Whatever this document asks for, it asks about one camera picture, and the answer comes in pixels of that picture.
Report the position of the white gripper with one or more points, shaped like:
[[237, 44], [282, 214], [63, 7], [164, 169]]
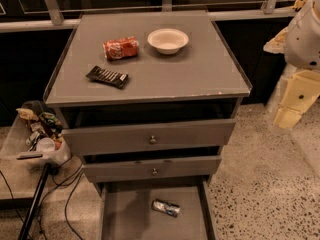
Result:
[[304, 39]]

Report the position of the silver blue redbull can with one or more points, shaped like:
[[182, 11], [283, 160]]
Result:
[[165, 207]]

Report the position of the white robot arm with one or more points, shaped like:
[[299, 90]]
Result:
[[299, 42]]

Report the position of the grey top drawer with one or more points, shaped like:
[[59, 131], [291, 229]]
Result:
[[135, 138]]

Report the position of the grey drawer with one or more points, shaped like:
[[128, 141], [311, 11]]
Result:
[[135, 138], [138, 170], [127, 213]]

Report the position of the grey drawer cabinet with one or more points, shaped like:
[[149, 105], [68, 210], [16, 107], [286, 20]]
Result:
[[202, 81]]

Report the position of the brass top drawer knob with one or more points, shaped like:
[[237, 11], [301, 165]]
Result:
[[152, 140]]

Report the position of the brass drawer knob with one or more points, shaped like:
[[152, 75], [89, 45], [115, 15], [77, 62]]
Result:
[[154, 172], [152, 140]]

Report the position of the crushed red soda can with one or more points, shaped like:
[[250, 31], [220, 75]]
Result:
[[121, 48]]

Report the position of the grey middle drawer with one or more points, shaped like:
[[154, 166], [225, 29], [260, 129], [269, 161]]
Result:
[[138, 170]]

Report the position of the brass middle drawer knob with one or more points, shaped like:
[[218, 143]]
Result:
[[154, 172]]

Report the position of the grey bottom drawer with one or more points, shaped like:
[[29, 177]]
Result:
[[127, 213]]

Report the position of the yellow clamp on railing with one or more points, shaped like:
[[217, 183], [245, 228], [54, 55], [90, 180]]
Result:
[[298, 4]]

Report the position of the white paper bowl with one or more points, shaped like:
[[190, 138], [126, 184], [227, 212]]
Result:
[[168, 41]]

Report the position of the black snack wrapper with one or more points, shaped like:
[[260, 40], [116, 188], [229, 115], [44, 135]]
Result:
[[108, 77]]

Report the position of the crumpled snack wrappers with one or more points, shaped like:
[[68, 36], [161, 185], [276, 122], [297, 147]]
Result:
[[42, 125]]

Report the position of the white paper cup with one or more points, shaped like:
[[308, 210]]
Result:
[[45, 145]]

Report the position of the clear plastic trash bin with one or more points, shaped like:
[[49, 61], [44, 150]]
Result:
[[16, 149]]

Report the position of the black stand leg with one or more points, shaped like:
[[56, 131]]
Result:
[[23, 235]]

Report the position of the metal railing frame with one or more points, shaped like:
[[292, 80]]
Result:
[[38, 15]]

